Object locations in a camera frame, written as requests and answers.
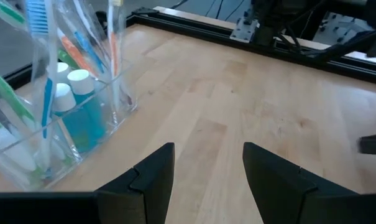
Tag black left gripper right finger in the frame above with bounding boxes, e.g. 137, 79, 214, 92
242, 142, 361, 224

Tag grey white toothbrush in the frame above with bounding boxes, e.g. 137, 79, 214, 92
0, 88, 38, 174

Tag blue toothbrush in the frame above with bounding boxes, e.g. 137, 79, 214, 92
71, 29, 107, 75
25, 0, 60, 170

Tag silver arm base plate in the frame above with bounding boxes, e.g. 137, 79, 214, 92
229, 17, 259, 44

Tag teal bottle with white cap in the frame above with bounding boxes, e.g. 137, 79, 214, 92
52, 83, 98, 155

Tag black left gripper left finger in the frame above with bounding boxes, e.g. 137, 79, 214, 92
96, 142, 176, 224

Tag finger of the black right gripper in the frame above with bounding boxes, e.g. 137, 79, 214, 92
357, 133, 376, 156

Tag wrapped toothbrushes in holder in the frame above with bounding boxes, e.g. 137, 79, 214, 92
0, 60, 138, 191

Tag black table edge frame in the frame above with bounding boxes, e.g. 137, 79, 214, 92
2, 6, 376, 91

